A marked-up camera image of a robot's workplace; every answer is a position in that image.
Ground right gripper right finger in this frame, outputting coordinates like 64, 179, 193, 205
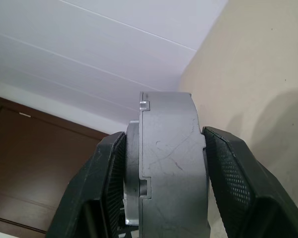
202, 125, 298, 238

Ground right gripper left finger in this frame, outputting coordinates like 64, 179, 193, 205
46, 131, 128, 238

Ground grey motor housing with circuit board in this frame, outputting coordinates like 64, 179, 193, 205
138, 91, 212, 238

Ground brown wooden door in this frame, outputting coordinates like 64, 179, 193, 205
0, 96, 110, 235

